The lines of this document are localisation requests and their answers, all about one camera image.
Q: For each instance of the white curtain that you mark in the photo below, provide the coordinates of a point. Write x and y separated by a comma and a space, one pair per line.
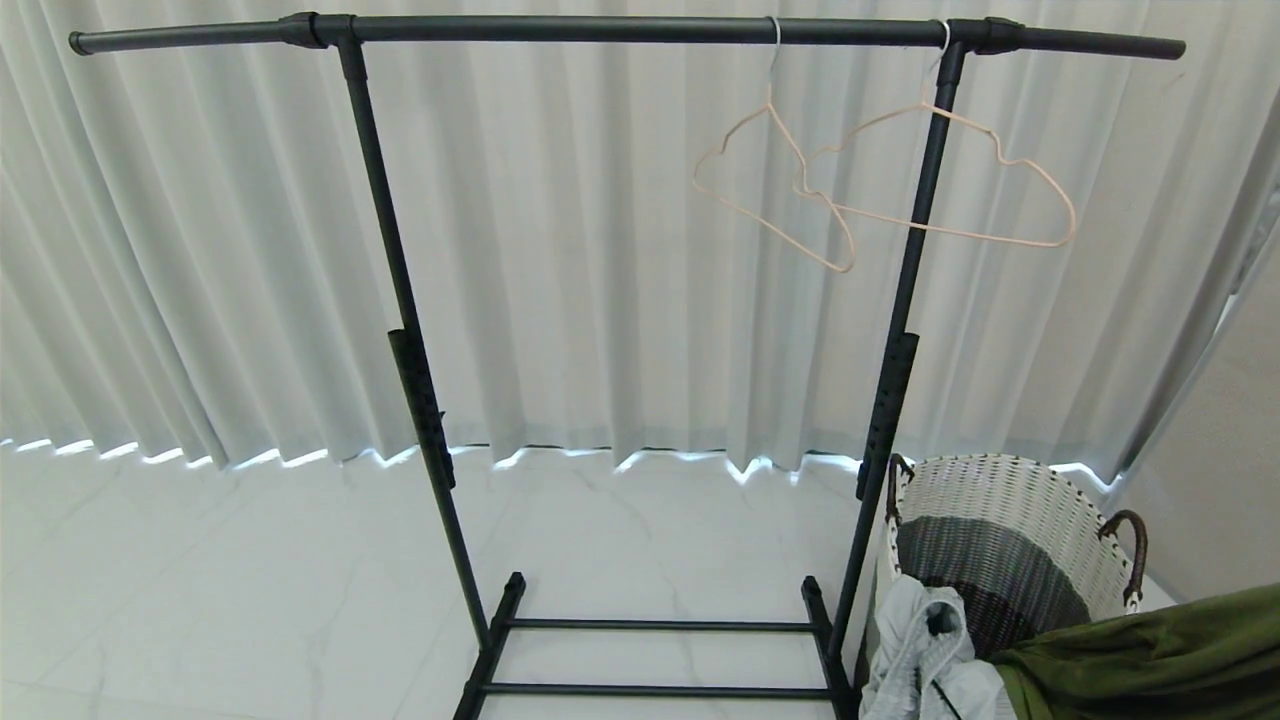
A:
600, 250

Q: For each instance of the white laundry basket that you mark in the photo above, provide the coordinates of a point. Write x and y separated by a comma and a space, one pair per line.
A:
1000, 490

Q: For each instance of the pale grey shorts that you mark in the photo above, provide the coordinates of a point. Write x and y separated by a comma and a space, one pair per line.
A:
915, 650

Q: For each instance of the green long-sleeved shirt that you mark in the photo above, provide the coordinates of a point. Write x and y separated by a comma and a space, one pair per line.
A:
1150, 660

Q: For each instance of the black clothes rack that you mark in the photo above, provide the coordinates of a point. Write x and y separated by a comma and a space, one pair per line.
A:
600, 28

